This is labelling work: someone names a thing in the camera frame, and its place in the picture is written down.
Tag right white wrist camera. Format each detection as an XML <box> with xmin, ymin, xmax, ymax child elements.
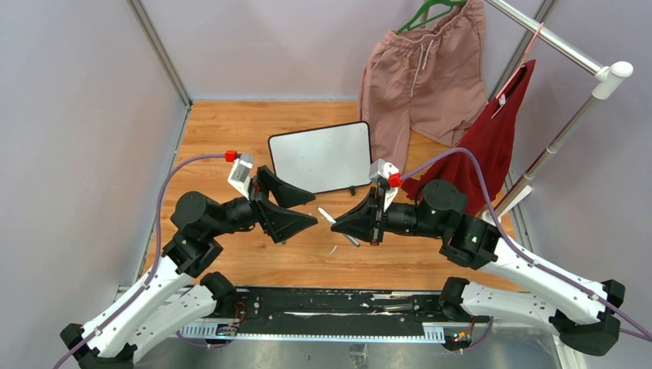
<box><xmin>369</xmin><ymin>159</ymin><xmax>402</xmax><ymax>211</ymax></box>

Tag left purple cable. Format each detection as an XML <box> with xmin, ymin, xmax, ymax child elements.
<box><xmin>51</xmin><ymin>150</ymin><xmax>238</xmax><ymax>369</ymax></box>

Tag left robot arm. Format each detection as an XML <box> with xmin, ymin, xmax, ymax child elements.
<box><xmin>60</xmin><ymin>166</ymin><xmax>318</xmax><ymax>368</ymax></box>

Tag pink clothes hanger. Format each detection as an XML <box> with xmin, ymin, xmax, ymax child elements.
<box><xmin>491</xmin><ymin>22</ymin><xmax>544</xmax><ymax>118</ymax></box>

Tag pink shorts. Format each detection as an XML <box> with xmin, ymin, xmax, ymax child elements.
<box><xmin>358</xmin><ymin>1</ymin><xmax>487</xmax><ymax>170</ymax></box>

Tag dark red garment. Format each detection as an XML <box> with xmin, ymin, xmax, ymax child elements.
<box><xmin>402</xmin><ymin>59</ymin><xmax>536</xmax><ymax>215</ymax></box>

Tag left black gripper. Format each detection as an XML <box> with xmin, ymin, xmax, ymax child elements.
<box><xmin>208</xmin><ymin>165</ymin><xmax>319</xmax><ymax>241</ymax></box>

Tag green whiteboard marker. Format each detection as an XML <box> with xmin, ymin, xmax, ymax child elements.
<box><xmin>317</xmin><ymin>206</ymin><xmax>361</xmax><ymax>248</ymax></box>

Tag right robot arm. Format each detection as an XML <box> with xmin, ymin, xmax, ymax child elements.
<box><xmin>331</xmin><ymin>180</ymin><xmax>625</xmax><ymax>356</ymax></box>

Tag metal clothes rack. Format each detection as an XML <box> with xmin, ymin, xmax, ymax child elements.
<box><xmin>492</xmin><ymin>1</ymin><xmax>639</xmax><ymax>230</ymax></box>

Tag green clothes hanger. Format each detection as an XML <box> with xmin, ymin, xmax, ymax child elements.
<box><xmin>395</xmin><ymin>0</ymin><xmax>466</xmax><ymax>35</ymax></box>

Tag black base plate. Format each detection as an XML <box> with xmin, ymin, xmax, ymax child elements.
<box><xmin>185</xmin><ymin>284</ymin><xmax>490</xmax><ymax>338</ymax></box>

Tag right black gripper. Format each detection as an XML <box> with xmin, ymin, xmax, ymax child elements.
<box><xmin>331</xmin><ymin>187</ymin><xmax>446</xmax><ymax>247</ymax></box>

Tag aluminium rail frame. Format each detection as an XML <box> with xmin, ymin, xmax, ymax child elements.
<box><xmin>109</xmin><ymin>284</ymin><xmax>587</xmax><ymax>369</ymax></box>

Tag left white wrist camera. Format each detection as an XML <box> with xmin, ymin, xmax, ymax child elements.
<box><xmin>225</xmin><ymin>151</ymin><xmax>254</xmax><ymax>199</ymax></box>

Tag small black-framed whiteboard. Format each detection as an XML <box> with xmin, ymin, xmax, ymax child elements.
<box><xmin>268</xmin><ymin>121</ymin><xmax>371</xmax><ymax>194</ymax></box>

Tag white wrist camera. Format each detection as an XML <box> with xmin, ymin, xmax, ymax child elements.
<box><xmin>369</xmin><ymin>159</ymin><xmax>402</xmax><ymax>211</ymax></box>
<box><xmin>225</xmin><ymin>151</ymin><xmax>254</xmax><ymax>199</ymax></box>

